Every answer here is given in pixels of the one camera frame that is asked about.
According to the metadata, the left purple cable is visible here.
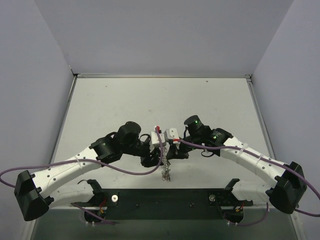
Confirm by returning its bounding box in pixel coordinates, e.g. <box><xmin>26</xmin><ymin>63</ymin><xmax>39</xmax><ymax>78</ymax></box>
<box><xmin>0</xmin><ymin>127</ymin><xmax>166</xmax><ymax>190</ymax></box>

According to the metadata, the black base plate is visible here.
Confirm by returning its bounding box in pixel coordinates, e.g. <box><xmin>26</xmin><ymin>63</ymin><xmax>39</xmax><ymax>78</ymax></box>
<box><xmin>79</xmin><ymin>188</ymin><xmax>253</xmax><ymax>220</ymax></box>

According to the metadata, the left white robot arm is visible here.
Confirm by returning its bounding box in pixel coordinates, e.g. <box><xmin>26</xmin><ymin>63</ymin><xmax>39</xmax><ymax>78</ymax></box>
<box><xmin>14</xmin><ymin>121</ymin><xmax>166</xmax><ymax>222</ymax></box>

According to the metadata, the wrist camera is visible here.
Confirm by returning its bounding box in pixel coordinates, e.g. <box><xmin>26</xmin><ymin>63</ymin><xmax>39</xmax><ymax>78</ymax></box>
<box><xmin>149</xmin><ymin>125</ymin><xmax>167</xmax><ymax>152</ymax></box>
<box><xmin>164</xmin><ymin>128</ymin><xmax>180</xmax><ymax>145</ymax></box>

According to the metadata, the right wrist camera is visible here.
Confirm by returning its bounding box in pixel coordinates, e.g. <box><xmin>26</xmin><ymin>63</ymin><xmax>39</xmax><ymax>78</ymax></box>
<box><xmin>164</xmin><ymin>128</ymin><xmax>180</xmax><ymax>145</ymax></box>

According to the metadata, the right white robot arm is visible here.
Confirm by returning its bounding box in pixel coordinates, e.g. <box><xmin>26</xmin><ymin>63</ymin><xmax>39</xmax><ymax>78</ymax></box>
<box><xmin>164</xmin><ymin>115</ymin><xmax>307</xmax><ymax>214</ymax></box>

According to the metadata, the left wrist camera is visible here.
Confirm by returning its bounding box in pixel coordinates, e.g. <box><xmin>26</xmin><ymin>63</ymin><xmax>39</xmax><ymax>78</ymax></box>
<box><xmin>149</xmin><ymin>125</ymin><xmax>167</xmax><ymax>152</ymax></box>

